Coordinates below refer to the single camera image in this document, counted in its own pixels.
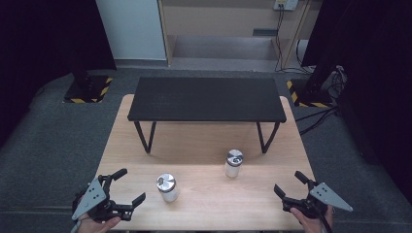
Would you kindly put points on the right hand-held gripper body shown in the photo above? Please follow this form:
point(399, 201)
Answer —
point(324, 195)

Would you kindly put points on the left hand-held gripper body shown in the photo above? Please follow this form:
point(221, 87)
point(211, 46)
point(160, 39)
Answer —
point(94, 197)

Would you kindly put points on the white jar with silver lid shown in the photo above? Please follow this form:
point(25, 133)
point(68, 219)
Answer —
point(167, 187)
point(233, 163)

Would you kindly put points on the black desktop shelf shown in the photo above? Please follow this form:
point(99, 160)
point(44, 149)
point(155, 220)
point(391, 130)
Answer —
point(207, 98)

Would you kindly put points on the person's left hand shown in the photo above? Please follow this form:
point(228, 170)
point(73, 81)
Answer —
point(94, 227)

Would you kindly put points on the person's right hand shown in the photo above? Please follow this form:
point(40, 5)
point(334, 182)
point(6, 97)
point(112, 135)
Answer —
point(311, 226)

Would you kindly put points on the striped black stand base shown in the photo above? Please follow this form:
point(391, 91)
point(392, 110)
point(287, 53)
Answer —
point(311, 95)
point(87, 92)

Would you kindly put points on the black curtain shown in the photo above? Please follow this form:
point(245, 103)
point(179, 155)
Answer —
point(375, 51)
point(39, 42)

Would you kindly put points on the white panel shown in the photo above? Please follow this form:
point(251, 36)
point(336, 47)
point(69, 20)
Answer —
point(132, 29)

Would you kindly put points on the blue-grey label strip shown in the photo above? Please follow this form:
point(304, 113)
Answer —
point(265, 32)

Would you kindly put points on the wooden shelving unit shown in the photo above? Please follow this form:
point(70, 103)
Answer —
point(220, 17)

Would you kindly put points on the white wall socket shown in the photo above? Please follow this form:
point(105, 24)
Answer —
point(286, 4)

